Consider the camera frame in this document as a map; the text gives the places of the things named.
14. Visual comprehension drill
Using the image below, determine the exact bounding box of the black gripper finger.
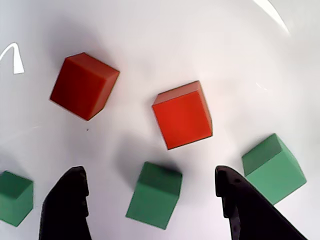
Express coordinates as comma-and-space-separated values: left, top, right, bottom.
38, 165, 93, 240
215, 165, 309, 240

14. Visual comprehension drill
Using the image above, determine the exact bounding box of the red cube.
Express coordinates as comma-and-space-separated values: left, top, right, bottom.
49, 52, 121, 122
151, 80, 214, 151

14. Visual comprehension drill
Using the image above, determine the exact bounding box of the white round plate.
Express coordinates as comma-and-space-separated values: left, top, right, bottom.
0, 0, 320, 240

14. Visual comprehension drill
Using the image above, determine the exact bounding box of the green cube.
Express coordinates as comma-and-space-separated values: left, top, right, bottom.
124, 161, 183, 230
241, 132, 308, 206
0, 170, 35, 228

